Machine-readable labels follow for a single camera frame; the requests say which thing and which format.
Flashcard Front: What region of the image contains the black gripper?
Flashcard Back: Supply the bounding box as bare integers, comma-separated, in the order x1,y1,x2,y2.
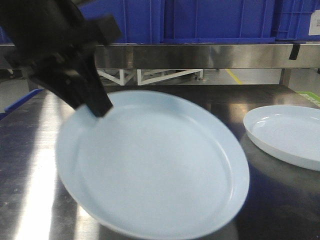
0,0,122,117

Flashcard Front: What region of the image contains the light blue plate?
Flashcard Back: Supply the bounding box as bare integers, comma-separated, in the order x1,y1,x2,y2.
243,105,320,171
55,90,250,240

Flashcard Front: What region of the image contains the blue table edge guard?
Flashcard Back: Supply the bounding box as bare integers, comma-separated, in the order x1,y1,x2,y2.
0,88,43,120

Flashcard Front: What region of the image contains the large blue plastic crate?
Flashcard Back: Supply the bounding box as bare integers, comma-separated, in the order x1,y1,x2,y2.
79,0,275,44

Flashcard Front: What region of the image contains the left blue plastic crate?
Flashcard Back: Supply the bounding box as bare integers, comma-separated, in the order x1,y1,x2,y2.
0,27,13,44

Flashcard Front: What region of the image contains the black tape strip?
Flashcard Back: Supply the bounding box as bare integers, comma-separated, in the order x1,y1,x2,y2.
288,43,301,61

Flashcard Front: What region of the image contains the right blue plastic crate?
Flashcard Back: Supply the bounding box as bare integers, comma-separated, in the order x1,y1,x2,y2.
271,0,320,41

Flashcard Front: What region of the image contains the white label on crate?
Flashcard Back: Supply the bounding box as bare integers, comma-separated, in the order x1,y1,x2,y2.
308,9,320,36

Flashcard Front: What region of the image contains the stainless steel shelf rail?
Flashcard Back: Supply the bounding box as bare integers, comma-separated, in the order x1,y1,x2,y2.
95,42,320,70

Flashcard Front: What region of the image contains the left steel shelf post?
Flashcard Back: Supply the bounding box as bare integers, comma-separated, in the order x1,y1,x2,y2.
21,70,39,92

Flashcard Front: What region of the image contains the steel shelf post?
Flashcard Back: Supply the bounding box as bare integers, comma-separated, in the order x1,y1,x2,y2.
21,70,39,92
279,68,292,87

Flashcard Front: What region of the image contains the white metal frame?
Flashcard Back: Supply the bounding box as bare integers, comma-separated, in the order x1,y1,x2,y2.
97,69,204,86

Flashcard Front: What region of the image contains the right steel shelf post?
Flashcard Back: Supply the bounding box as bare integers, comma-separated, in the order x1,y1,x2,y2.
279,68,292,87

